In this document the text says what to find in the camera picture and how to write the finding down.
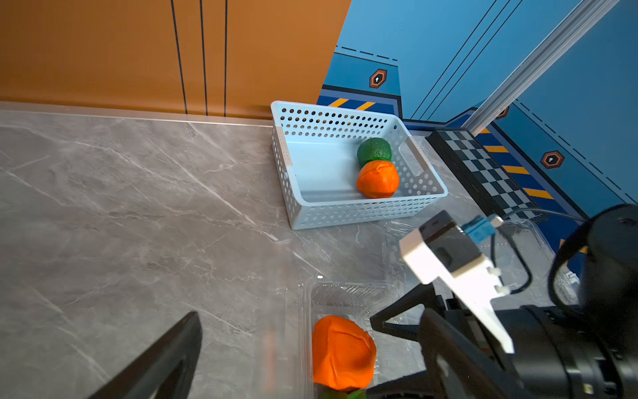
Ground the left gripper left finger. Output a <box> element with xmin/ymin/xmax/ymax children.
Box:
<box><xmin>91</xmin><ymin>312</ymin><xmax>203</xmax><ymax>398</ymax></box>

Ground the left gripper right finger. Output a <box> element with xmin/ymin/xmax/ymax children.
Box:
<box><xmin>418</xmin><ymin>309</ymin><xmax>533</xmax><ymax>398</ymax></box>

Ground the black white checkerboard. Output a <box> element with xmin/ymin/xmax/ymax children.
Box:
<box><xmin>427</xmin><ymin>129</ymin><xmax>548</xmax><ymax>224</ymax></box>

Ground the light blue plastic basket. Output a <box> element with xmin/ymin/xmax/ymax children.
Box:
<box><xmin>271</xmin><ymin>101</ymin><xmax>448</xmax><ymax>230</ymax></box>

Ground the orange fruit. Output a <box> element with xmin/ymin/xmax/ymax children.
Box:
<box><xmin>312</xmin><ymin>315</ymin><xmax>377</xmax><ymax>391</ymax></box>
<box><xmin>357</xmin><ymin>161</ymin><xmax>400</xmax><ymax>199</ymax></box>

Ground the clear plastic clamshell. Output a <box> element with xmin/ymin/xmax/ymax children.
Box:
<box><xmin>383</xmin><ymin>211</ymin><xmax>580</xmax><ymax>310</ymax></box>
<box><xmin>252</xmin><ymin>278</ymin><xmax>425</xmax><ymax>398</ymax></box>

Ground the green orange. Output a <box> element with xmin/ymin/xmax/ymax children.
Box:
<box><xmin>319</xmin><ymin>390</ymin><xmax>368</xmax><ymax>399</ymax></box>
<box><xmin>357</xmin><ymin>137</ymin><xmax>392</xmax><ymax>167</ymax></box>

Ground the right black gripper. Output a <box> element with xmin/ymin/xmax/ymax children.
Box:
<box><xmin>445</xmin><ymin>303</ymin><xmax>638</xmax><ymax>399</ymax></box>

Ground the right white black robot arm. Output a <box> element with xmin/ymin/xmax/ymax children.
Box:
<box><xmin>362</xmin><ymin>204</ymin><xmax>637</xmax><ymax>398</ymax></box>

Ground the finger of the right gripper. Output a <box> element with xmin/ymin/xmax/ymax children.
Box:
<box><xmin>366</xmin><ymin>371</ymin><xmax>434</xmax><ymax>399</ymax></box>
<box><xmin>368</xmin><ymin>283</ymin><xmax>447</xmax><ymax>343</ymax></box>

